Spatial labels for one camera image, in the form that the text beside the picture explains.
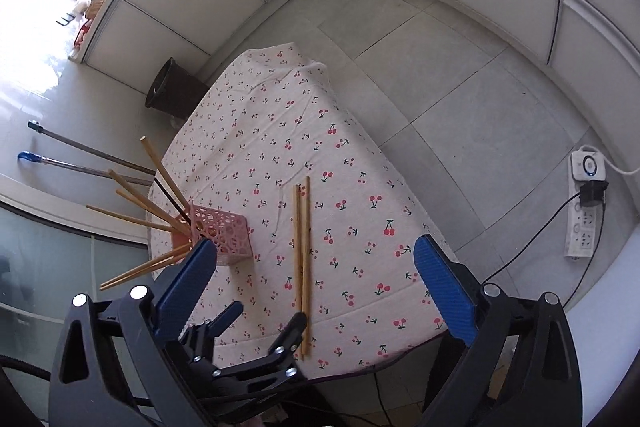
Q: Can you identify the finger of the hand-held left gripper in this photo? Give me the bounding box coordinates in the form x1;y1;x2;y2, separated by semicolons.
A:
179;301;246;364
192;312;308;404

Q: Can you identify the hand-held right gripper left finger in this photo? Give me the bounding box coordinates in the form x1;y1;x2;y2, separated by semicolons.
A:
48;237;221;427

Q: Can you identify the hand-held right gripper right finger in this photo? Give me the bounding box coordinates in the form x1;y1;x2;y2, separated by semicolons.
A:
413;234;584;427

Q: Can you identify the pink perforated chopstick holder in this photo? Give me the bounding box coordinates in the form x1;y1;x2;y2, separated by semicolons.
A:
170;203;251;265

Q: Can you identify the dark brown chopstick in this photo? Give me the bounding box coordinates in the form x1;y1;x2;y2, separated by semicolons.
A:
153;178;192;225

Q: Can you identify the black stool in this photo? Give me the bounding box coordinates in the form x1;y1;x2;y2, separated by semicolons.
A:
422;332;476;414

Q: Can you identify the frosted glass door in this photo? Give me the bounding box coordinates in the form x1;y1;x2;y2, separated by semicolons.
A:
0;202;151;358

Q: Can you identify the white power strip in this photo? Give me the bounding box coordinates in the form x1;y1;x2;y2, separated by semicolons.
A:
565;147;610;258

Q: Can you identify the black plug adapter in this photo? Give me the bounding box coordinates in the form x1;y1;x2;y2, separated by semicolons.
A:
579;181;609;208

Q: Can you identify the cherry print tablecloth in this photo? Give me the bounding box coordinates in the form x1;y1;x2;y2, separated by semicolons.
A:
147;44;456;380

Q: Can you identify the dark brown trash bin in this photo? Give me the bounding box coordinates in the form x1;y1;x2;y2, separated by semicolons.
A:
145;57;211;125

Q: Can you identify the red basket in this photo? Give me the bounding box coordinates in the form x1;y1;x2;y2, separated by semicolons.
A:
74;19;93;48

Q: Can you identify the black cable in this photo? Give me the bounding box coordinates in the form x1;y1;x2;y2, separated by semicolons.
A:
482;192;607;308

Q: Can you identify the blue tipped mop handle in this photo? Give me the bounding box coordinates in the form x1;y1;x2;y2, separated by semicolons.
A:
17;151;155;186

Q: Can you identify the grey mop handle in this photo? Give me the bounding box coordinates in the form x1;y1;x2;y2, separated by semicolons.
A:
27;120;157;175

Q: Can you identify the black hose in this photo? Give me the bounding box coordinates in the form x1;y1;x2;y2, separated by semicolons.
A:
0;354;52;382

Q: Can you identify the white power cable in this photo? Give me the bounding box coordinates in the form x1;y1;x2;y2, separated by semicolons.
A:
604;159;640;176

